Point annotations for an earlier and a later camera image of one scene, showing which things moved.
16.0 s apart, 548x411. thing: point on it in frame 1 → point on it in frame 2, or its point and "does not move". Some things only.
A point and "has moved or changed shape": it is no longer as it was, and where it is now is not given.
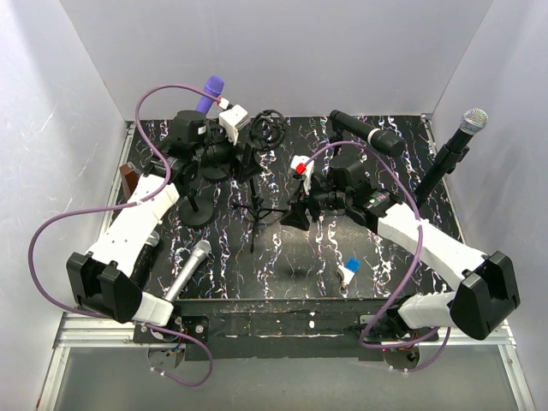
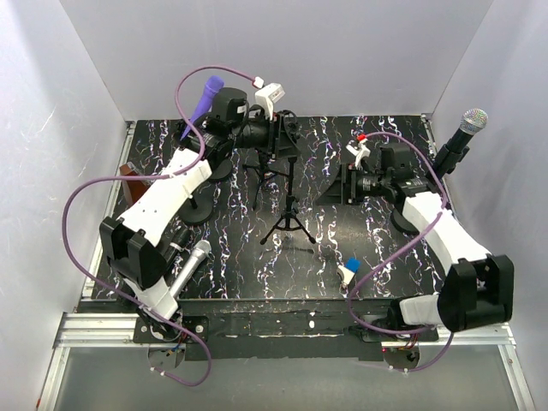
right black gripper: (296, 217) → (342, 190)
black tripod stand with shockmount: (268, 130) has moved or changed shape
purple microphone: (214, 85) does not move
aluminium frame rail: (75, 330) does not move
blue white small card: (353, 266) does not move
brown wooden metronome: (129, 178) does not move
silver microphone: (201, 249) does not move
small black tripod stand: (338, 138) → (289, 218)
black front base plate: (285, 330) does not move
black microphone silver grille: (472, 122) does not move
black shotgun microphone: (386, 141) → (175, 249)
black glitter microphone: (140, 271) has moved or changed shape
